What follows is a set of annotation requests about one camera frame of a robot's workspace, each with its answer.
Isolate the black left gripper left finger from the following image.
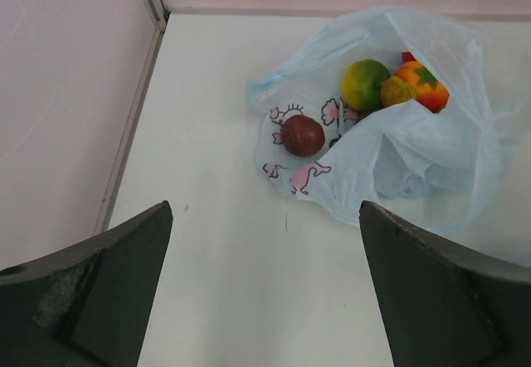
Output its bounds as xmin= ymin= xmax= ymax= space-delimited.
xmin=1 ymin=201 xmax=172 ymax=366

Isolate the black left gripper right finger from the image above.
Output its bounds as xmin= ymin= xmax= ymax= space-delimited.
xmin=359 ymin=201 xmax=530 ymax=366

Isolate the orange fake persimmon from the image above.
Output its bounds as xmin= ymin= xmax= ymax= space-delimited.
xmin=395 ymin=61 xmax=450 ymax=113

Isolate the brown round fake fruit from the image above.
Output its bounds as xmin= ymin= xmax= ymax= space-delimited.
xmin=280 ymin=115 xmax=325 ymax=157

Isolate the tan fake walnut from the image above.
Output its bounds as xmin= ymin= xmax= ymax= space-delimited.
xmin=380 ymin=76 xmax=417 ymax=107

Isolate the green yellow fake citrus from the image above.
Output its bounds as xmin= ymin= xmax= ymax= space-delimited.
xmin=340 ymin=59 xmax=391 ymax=112

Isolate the red fake fruit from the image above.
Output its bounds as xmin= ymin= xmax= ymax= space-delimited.
xmin=402 ymin=51 xmax=417 ymax=63

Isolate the aluminium corner post left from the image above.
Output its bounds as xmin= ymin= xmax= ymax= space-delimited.
xmin=91 ymin=0 xmax=168 ymax=235

